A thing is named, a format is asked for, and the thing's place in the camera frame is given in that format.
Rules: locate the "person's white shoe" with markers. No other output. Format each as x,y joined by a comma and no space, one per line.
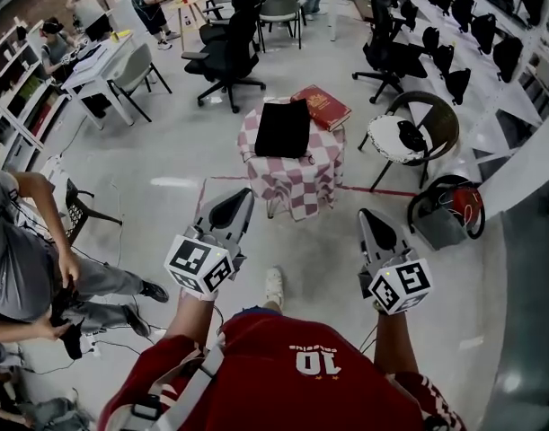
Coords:
274,284

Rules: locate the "black object on cushion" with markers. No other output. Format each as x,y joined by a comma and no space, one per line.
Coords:
411,135

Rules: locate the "person's right forearm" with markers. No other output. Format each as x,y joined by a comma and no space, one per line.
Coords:
395,344

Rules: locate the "white desk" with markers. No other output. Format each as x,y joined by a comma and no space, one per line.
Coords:
99,67

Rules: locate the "pink checkered tablecloth table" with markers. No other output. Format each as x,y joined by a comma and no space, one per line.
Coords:
296,182

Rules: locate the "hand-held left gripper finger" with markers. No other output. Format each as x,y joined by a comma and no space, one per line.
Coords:
224,216
250,209

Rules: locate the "round wooden table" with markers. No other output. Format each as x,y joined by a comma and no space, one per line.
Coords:
188,0

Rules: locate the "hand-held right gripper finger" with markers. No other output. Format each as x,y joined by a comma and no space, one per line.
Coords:
401,246
376,236

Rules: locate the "black office chair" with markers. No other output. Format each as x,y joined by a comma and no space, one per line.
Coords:
386,56
229,56

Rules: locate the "white wall shelf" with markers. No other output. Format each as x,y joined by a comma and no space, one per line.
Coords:
516,83

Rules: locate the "white chair with black legs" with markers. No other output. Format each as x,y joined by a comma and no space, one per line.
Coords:
137,70

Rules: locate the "row of black backpacks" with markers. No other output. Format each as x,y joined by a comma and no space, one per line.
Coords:
480,29

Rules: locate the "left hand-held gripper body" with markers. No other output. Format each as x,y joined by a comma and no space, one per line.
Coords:
197,263

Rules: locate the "white power strip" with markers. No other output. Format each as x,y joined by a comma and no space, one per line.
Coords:
91,345

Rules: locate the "white bookshelf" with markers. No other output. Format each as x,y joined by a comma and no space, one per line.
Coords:
13,97

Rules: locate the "person's left forearm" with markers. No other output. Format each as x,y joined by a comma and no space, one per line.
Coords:
194,319

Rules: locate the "red hardcover book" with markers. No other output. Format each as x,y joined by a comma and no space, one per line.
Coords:
323,106

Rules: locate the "person's red jersey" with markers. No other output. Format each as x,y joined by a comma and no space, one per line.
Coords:
283,375

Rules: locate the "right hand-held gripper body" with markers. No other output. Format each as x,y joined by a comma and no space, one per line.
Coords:
400,282

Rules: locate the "small black metal chair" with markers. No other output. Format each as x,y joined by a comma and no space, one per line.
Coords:
76,213

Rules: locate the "wicker chair with white cushion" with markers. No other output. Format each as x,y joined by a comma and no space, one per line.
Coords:
436,115

